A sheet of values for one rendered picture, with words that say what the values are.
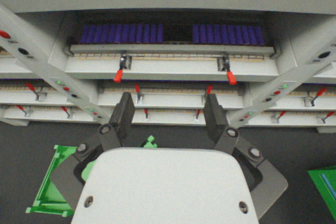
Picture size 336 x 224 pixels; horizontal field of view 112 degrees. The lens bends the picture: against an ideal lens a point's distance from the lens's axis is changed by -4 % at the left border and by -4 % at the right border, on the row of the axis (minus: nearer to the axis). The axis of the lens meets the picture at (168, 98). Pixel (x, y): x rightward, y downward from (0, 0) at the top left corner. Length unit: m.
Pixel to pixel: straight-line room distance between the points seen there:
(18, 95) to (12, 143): 0.52
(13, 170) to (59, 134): 0.29
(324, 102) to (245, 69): 0.49
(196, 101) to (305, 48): 0.33
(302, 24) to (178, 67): 0.30
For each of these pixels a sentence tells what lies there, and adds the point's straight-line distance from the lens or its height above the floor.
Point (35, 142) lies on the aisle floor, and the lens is 1.18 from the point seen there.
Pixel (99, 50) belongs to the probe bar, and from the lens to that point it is 0.40.
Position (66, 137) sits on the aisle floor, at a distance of 1.04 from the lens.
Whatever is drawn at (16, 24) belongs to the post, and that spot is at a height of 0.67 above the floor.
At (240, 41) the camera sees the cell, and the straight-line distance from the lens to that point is 0.42.
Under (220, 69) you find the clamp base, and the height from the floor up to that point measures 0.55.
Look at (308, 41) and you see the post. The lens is 0.42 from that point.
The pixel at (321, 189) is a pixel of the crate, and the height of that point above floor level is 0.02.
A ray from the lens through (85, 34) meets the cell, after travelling 0.46.
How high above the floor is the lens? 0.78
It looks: 58 degrees down
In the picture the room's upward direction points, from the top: 1 degrees counter-clockwise
